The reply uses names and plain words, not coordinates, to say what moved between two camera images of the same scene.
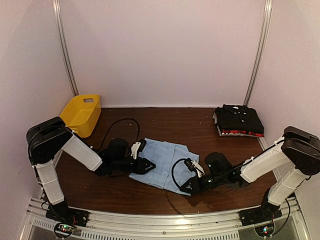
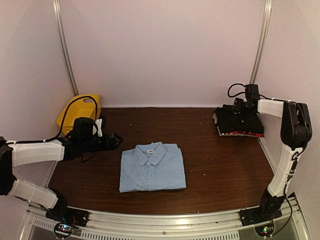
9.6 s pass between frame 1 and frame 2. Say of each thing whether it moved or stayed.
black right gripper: moved
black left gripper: moved
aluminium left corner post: stayed
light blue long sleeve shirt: moved
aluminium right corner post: stayed
